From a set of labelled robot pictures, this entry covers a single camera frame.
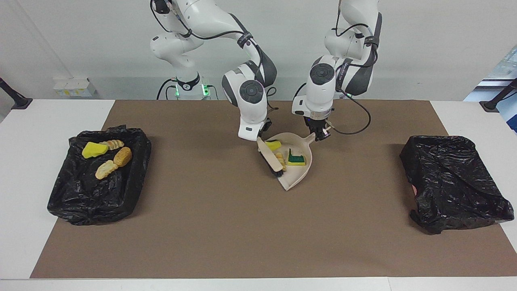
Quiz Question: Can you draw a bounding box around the beige hand brush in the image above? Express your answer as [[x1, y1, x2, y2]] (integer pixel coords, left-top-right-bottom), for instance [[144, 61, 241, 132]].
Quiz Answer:
[[257, 137, 285, 177]]

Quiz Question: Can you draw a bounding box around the notched green yellow sponge piece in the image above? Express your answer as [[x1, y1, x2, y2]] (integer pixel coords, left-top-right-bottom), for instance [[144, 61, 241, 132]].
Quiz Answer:
[[287, 149, 306, 165]]

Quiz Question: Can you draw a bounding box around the beige plastic dustpan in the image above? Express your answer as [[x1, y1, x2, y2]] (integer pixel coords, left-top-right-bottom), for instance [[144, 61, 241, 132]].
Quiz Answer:
[[257, 132, 316, 191]]

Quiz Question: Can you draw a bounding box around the brown bread roll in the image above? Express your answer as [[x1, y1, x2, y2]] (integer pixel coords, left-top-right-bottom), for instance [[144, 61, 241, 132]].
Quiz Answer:
[[113, 147, 133, 167]]

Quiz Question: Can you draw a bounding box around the black bag lined bin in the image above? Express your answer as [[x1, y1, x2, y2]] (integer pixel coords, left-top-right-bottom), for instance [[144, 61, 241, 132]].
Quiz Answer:
[[400, 135, 515, 235], [47, 125, 152, 226]]

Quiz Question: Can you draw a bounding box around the brown table mat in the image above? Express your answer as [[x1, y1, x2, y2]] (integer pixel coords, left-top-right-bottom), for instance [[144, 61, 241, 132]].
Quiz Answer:
[[30, 100, 517, 279]]

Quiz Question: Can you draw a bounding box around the black stand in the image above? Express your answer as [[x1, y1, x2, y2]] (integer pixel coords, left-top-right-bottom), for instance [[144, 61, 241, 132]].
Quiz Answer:
[[479, 79, 517, 113], [0, 77, 34, 110]]

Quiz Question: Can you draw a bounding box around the dark left arm cable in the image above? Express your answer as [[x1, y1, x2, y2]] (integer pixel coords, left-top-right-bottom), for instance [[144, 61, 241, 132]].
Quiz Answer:
[[323, 22, 371, 135]]

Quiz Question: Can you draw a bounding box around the dark arm cable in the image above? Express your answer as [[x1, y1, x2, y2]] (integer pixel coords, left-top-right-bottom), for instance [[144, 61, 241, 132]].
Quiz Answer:
[[151, 0, 279, 112], [323, 22, 371, 135]]

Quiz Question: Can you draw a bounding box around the dark right arm cable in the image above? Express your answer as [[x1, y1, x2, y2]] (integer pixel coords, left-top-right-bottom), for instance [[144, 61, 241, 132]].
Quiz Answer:
[[151, 0, 279, 112]]

